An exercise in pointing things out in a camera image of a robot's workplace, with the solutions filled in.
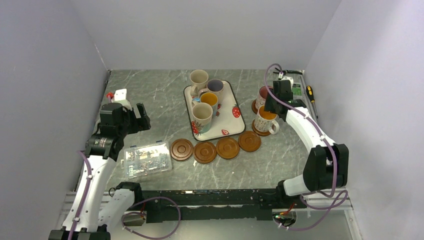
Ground pink mug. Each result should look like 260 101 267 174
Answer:
256 86 273 110

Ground brown wooden coaster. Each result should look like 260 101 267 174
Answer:
170 138 194 162
251 119 272 137
216 137 240 160
238 131 261 152
251 100 261 114
193 142 217 164

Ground white mug orange inside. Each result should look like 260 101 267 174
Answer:
252 105 280 136

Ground clear plastic parts box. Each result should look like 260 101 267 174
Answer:
121 141 173 179

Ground cream patterned mug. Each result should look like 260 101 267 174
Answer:
192 102 214 134

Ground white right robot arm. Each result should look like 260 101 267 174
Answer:
264 80 349 208

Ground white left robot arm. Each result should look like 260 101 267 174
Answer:
48 102 151 240

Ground white green electronic device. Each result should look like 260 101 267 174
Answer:
291 83 303 99

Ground black pliers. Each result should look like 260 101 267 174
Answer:
272 67 304 76

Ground yellow black screwdriver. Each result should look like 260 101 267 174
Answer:
306 85 319 119

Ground white serving tray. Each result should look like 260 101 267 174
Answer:
183 80 246 142

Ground cream mug outside tray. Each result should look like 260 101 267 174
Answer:
189 69 209 97

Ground grey purple mug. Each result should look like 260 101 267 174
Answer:
198 79 224 104

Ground blue mug yellow inside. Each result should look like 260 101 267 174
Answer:
191 92 219 115

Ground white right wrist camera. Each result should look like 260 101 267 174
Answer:
279 75 294 88

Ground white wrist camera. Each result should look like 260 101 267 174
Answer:
106 88 133 110
279 75 294 88

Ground aluminium frame rail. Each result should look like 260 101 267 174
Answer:
299 75 339 188

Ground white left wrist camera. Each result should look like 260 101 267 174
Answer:
106 88 133 110

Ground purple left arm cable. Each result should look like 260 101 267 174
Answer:
67 150 94 240

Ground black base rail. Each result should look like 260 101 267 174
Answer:
113 181 306 223

